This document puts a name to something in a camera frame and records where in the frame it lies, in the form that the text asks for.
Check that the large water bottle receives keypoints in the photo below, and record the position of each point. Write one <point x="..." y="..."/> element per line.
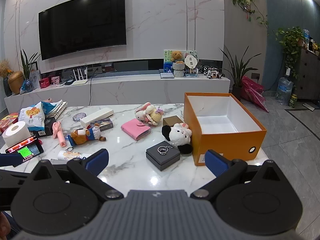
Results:
<point x="283" y="91"/>

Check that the hanging vine plant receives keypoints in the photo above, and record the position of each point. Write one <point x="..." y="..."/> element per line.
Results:
<point x="246" y="3"/>

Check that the grey jewelry box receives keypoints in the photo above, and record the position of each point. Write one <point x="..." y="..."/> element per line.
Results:
<point x="162" y="160"/>

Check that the orange cardboard box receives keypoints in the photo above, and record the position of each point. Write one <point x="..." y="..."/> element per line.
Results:
<point x="225" y="142"/>

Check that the blue flat box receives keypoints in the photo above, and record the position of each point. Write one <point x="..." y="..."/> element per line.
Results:
<point x="191" y="75"/>

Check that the black flat box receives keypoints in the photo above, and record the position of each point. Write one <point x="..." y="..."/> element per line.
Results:
<point x="48" y="128"/>

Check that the blue printed standing card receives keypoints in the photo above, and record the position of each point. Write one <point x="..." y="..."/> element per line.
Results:
<point x="168" y="65"/>

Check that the tall potted plant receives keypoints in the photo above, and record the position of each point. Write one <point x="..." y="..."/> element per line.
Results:
<point x="237" y="80"/>

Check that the wall television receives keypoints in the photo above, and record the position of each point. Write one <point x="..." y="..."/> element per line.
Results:
<point x="82" y="22"/>

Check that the pink wallet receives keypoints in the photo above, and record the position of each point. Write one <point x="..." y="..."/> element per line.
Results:
<point x="136" y="128"/>

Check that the brown teddy bear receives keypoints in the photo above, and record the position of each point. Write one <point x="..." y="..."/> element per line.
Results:
<point x="177" y="56"/>

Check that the small red box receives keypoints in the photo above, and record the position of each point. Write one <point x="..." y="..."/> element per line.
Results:
<point x="45" y="83"/>

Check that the green plant in blue vase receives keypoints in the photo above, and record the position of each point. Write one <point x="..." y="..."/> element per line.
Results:
<point x="27" y="85"/>

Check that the white printed tube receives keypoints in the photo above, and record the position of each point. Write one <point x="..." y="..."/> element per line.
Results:
<point x="71" y="155"/>

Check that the printed picture box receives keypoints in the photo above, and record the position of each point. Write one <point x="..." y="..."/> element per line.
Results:
<point x="105" y="125"/>

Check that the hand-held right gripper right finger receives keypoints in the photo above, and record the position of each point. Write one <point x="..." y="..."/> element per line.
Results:
<point x="216" y="162"/>

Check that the pink handheld tool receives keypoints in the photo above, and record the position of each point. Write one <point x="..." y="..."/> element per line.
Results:
<point x="59" y="135"/>

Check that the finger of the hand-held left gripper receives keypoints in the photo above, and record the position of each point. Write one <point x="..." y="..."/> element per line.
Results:
<point x="12" y="173"/>
<point x="10" y="159"/>

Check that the white router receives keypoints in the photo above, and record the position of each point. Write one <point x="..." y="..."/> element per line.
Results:
<point x="80" y="82"/>

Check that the white chips bag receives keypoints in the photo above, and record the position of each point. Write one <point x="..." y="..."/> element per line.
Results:
<point x="32" y="116"/>

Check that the small brown box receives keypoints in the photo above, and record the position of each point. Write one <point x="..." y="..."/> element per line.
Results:
<point x="171" y="120"/>

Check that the small pink picture box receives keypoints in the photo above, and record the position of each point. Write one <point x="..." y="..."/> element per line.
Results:
<point x="55" y="80"/>

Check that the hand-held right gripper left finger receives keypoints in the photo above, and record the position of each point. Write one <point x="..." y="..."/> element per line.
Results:
<point x="96" y="162"/>

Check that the flat floor scale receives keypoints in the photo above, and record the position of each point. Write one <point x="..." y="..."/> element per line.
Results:
<point x="308" y="106"/>

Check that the round compact mirror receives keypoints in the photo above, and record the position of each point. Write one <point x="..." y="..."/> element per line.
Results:
<point x="79" y="117"/>

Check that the white marble television cabinet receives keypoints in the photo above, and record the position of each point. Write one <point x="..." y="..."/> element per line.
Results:
<point x="137" y="90"/>

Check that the crochet bunny doll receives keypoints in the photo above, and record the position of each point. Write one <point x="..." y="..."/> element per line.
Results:
<point x="150" y="113"/>

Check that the green can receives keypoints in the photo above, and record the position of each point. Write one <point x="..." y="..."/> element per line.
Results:
<point x="293" y="101"/>

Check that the brown bear plush toy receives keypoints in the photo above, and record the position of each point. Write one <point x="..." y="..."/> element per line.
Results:
<point x="82" y="136"/>

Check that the pink plastic bag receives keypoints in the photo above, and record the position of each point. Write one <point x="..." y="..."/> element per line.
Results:
<point x="252" y="90"/>

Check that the round white hand fan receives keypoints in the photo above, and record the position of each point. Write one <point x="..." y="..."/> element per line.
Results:
<point x="192" y="60"/>

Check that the grey cabinet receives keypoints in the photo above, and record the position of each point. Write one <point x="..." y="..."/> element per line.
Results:
<point x="308" y="75"/>

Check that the golden round vase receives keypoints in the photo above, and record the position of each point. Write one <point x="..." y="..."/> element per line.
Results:
<point x="15" y="82"/>

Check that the black white checkered toy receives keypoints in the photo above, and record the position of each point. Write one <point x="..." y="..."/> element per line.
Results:
<point x="212" y="73"/>

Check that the pothos plant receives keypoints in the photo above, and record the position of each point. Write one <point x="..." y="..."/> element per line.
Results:
<point x="290" y="40"/>

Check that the black smartphone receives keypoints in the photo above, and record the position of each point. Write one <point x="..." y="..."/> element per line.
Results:
<point x="27" y="151"/>

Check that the black and white plush toy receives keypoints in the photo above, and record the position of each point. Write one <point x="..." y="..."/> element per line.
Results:
<point x="178" y="135"/>

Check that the silver laptop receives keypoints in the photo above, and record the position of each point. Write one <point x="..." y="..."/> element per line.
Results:
<point x="167" y="75"/>

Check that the toilet paper roll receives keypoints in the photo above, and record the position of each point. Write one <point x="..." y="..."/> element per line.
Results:
<point x="16" y="133"/>

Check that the red snack pack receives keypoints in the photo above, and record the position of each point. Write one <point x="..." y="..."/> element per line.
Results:
<point x="8" y="122"/>

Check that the dried flowers in dark vase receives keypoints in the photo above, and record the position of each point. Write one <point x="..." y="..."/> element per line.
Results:
<point x="6" y="70"/>

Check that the long white box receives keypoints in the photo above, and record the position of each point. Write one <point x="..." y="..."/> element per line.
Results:
<point x="96" y="116"/>

